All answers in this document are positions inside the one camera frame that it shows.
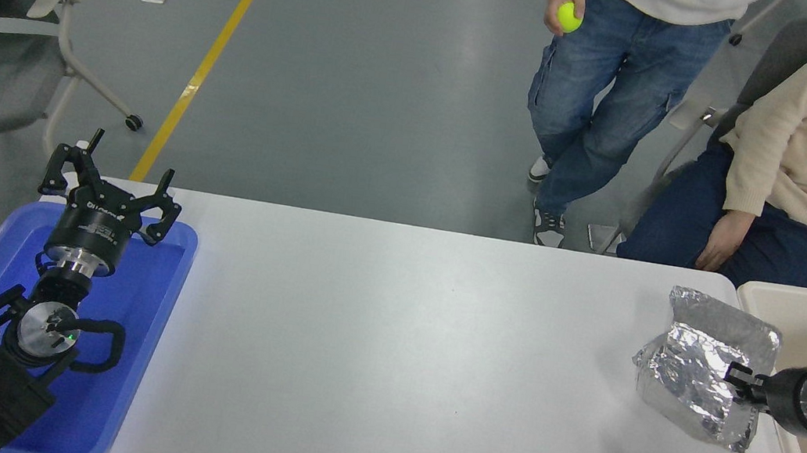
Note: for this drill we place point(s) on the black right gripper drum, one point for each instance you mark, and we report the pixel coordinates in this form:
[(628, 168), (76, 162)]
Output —
[(786, 399)]

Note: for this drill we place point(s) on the foil plate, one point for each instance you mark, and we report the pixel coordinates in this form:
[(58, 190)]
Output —
[(692, 362)]

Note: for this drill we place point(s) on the yellow-green ball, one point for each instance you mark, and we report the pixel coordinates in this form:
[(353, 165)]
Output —
[(570, 18)]

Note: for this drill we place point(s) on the person's forearm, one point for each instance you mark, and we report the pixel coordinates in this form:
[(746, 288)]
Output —
[(754, 173)]

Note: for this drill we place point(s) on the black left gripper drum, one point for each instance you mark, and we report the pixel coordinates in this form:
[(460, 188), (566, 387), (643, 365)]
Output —
[(90, 226)]

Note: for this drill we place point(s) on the blue plastic tray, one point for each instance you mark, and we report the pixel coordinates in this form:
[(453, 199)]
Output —
[(138, 316)]

